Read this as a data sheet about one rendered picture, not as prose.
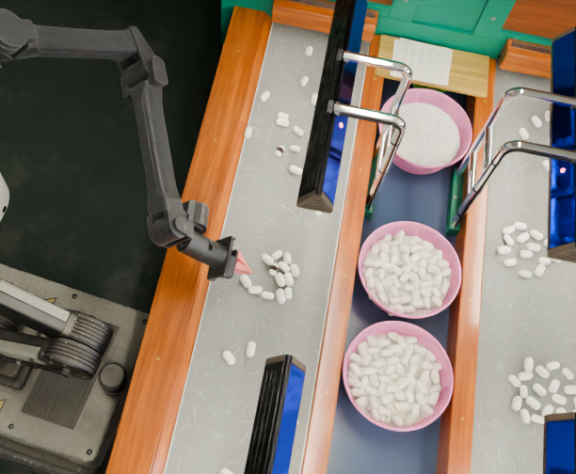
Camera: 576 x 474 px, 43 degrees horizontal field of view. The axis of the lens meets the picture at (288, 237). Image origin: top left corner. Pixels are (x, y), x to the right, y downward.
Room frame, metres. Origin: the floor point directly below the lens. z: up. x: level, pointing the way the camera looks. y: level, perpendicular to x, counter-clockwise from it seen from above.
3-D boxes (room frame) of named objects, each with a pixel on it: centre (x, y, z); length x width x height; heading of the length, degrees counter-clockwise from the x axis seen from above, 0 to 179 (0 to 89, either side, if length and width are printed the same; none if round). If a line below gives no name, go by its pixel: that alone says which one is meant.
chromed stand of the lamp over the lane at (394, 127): (1.07, -0.11, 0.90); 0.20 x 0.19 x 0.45; 2
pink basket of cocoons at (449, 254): (0.81, -0.32, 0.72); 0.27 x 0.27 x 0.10
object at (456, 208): (1.08, -0.51, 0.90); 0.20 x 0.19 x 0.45; 2
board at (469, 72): (1.47, -0.30, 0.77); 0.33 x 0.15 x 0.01; 92
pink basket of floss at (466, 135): (1.25, -0.31, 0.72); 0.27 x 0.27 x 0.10
